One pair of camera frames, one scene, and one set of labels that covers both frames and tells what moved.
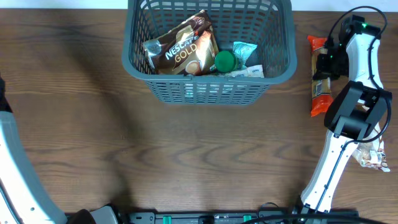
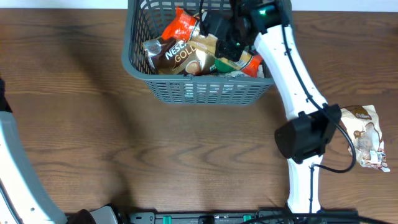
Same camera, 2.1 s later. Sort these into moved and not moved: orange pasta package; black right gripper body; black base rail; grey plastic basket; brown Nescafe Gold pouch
Moved: orange pasta package; black right gripper body
Not moved: brown Nescafe Gold pouch; black base rail; grey plastic basket
